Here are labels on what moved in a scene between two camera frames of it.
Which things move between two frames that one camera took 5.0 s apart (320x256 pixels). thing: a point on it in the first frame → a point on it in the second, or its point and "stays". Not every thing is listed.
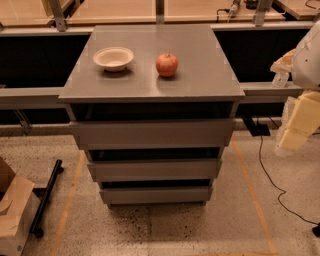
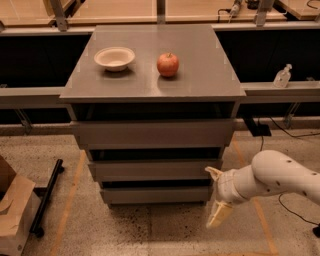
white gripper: x=308 y=63 → x=225 y=186
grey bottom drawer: x=128 y=195 stays
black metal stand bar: x=46 y=198 stays
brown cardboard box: x=19 y=204 stays
